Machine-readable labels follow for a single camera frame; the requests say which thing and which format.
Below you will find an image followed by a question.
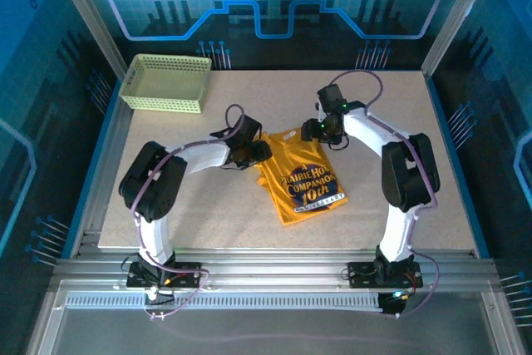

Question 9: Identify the pale green plastic basket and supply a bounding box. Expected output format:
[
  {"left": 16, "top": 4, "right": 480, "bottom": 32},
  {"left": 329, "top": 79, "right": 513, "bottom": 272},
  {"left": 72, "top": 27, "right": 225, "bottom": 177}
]
[{"left": 119, "top": 53, "right": 213, "bottom": 115}]

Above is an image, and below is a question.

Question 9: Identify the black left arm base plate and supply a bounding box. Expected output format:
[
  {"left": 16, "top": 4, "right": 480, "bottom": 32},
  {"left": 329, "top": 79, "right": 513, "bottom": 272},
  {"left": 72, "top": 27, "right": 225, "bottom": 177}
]
[{"left": 126, "top": 262, "right": 204, "bottom": 289}]

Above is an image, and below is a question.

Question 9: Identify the grey metal bottom panel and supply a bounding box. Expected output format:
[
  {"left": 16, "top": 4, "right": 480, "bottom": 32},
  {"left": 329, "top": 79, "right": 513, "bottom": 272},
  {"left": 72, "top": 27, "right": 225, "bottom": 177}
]
[{"left": 24, "top": 279, "right": 525, "bottom": 355}]

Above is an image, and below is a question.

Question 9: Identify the black controller box with LEDs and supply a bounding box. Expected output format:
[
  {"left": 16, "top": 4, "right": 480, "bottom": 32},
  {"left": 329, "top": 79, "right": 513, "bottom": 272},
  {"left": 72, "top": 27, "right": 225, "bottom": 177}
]
[{"left": 377, "top": 290, "right": 416, "bottom": 317}]

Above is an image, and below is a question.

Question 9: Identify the yellow t-shirt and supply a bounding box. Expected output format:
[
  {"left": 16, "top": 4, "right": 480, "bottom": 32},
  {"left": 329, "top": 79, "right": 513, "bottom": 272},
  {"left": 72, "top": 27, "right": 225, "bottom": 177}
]
[{"left": 254, "top": 128, "right": 349, "bottom": 226}]

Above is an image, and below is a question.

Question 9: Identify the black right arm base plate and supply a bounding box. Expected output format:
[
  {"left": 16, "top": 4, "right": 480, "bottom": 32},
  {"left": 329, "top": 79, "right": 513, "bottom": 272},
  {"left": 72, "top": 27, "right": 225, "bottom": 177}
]
[{"left": 347, "top": 261, "right": 424, "bottom": 289}]

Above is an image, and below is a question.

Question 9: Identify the aluminium frame rail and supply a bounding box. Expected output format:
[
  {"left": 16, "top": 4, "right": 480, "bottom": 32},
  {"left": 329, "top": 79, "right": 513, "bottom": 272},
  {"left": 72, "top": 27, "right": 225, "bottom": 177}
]
[{"left": 52, "top": 249, "right": 500, "bottom": 293}]

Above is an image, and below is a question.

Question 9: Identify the aluminium side rail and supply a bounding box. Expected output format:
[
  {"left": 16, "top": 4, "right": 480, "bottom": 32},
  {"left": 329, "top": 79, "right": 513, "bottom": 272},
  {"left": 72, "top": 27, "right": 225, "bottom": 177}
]
[{"left": 68, "top": 76, "right": 134, "bottom": 259}]

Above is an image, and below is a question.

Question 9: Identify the aluminium corner post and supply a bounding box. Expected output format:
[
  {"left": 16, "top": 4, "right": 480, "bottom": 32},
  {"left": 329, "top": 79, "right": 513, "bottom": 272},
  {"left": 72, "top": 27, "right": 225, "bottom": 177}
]
[
  {"left": 45, "top": 0, "right": 128, "bottom": 77},
  {"left": 421, "top": 0, "right": 502, "bottom": 77}
]

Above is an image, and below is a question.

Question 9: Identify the slotted grey cable duct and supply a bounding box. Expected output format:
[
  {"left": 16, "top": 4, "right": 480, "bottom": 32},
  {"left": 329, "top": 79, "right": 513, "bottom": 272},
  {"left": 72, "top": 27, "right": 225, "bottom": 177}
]
[{"left": 64, "top": 291, "right": 386, "bottom": 310}]

